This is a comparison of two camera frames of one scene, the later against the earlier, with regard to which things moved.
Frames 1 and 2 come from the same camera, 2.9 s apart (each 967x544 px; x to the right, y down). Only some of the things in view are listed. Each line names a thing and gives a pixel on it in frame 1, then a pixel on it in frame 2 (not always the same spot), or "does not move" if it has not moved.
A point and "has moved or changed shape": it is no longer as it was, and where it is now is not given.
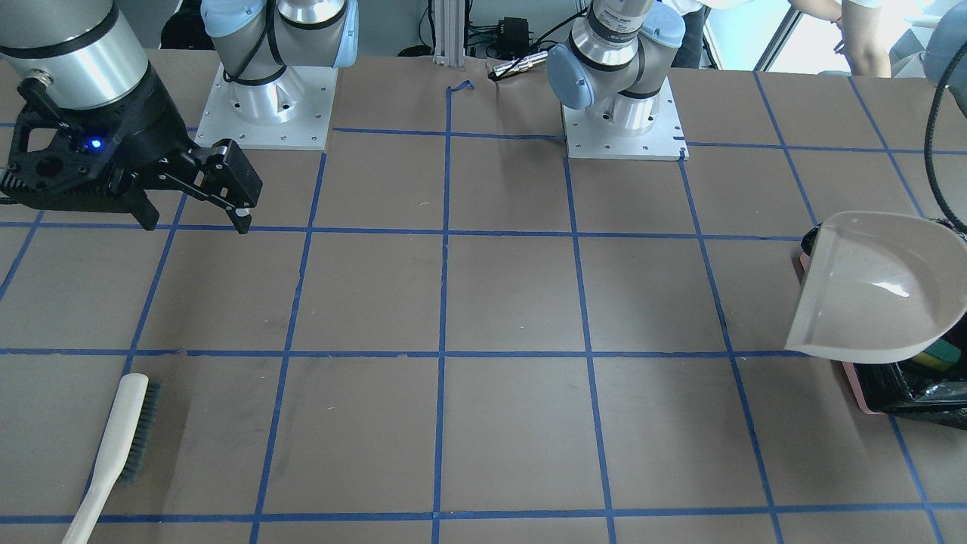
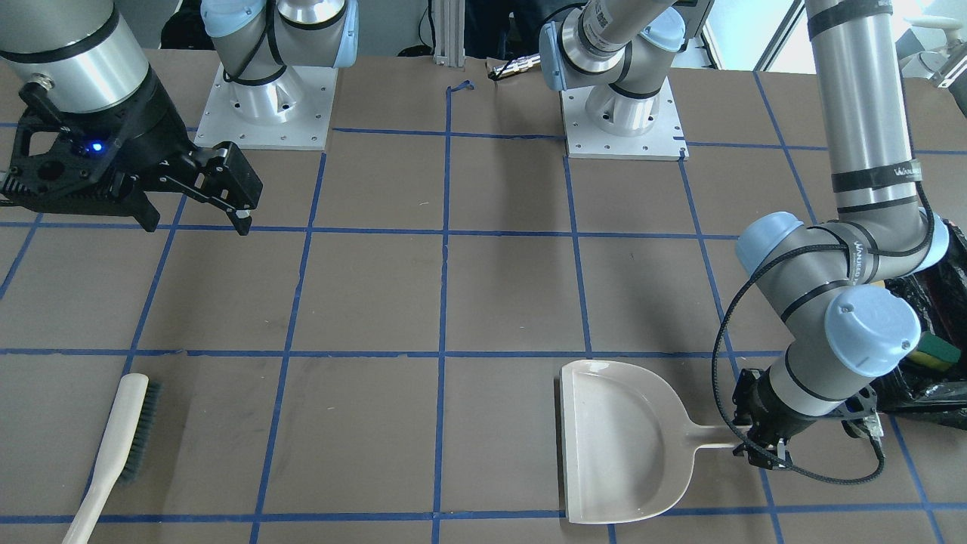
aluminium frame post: [449, 33] does not move
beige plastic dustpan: [878, 288] has moved or changed shape
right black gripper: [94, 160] does not move
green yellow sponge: [940, 356] does not move
